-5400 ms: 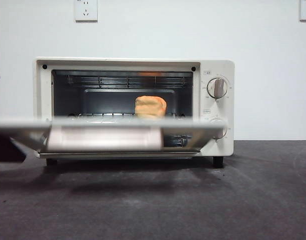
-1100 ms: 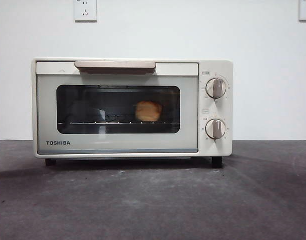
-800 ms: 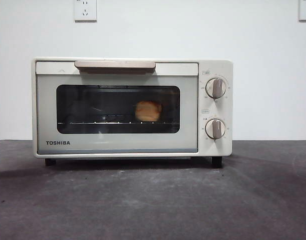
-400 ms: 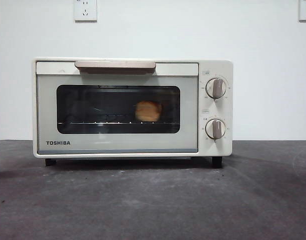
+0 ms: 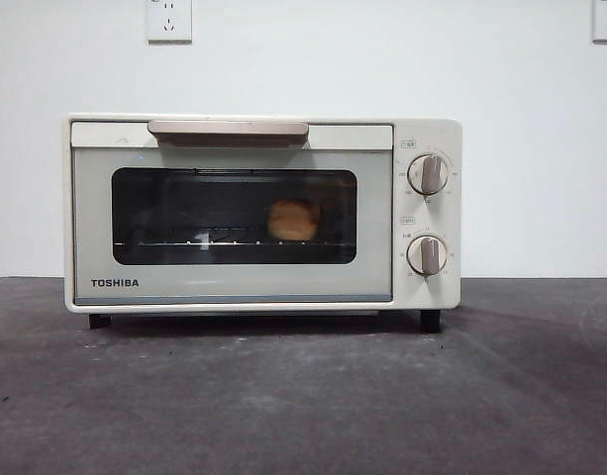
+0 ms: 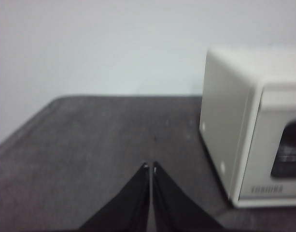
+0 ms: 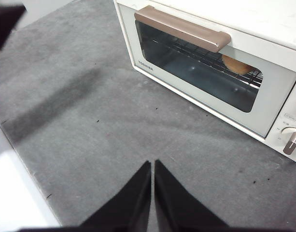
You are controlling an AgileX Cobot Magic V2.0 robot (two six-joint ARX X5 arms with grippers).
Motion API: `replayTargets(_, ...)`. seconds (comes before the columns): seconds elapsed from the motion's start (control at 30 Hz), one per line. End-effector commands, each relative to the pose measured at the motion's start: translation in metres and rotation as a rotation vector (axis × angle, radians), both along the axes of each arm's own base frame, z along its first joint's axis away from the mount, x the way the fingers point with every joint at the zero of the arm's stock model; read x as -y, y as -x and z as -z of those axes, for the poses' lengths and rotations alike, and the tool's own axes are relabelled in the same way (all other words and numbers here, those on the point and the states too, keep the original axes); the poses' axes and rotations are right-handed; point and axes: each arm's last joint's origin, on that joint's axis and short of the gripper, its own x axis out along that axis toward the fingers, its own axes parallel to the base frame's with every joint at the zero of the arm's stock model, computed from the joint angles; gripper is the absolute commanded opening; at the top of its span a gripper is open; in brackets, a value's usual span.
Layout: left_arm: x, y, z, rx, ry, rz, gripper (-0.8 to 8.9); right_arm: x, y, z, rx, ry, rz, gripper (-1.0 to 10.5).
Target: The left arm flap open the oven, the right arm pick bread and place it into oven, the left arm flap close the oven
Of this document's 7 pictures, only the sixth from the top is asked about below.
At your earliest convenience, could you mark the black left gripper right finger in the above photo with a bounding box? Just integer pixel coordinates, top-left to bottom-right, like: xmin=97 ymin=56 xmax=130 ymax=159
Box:
xmin=152 ymin=161 xmax=223 ymax=232

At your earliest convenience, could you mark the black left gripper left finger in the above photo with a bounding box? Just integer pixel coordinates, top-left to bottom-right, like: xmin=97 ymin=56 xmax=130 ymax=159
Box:
xmin=79 ymin=162 xmax=150 ymax=232

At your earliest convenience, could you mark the cream Toshiba toaster oven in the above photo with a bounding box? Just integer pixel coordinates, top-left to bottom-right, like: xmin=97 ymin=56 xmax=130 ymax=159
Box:
xmin=199 ymin=49 xmax=296 ymax=209

